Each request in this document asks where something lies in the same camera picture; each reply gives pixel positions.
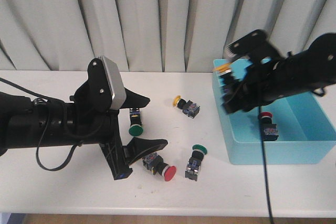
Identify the light blue plastic box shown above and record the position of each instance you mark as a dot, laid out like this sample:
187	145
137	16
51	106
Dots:
306	134

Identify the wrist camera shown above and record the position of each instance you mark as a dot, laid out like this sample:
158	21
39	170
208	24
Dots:
110	82
254	46

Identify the left green push button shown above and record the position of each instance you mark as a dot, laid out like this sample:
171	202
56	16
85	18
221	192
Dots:
136	128

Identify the white pleated curtain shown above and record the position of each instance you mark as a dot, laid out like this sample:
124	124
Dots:
150	35

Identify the yellow push button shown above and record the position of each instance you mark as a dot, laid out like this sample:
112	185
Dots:
226	78
189	108

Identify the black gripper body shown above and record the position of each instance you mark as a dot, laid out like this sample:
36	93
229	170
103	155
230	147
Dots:
96	112
261	85

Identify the lying yellow push button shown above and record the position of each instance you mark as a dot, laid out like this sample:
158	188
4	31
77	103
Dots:
189	108

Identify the lying red push button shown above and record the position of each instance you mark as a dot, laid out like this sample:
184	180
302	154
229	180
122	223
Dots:
154	163

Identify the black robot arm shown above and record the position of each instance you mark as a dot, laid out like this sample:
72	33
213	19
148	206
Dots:
311	69
42	122

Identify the red push button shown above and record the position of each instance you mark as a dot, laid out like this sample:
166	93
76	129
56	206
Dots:
154	163
268	130

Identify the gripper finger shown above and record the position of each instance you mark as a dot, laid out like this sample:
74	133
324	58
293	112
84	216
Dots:
138	148
131	99

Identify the green push button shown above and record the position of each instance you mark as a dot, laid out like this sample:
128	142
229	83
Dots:
136	128
194	163

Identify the right green push button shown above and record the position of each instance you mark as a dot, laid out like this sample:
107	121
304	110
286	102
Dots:
194	163

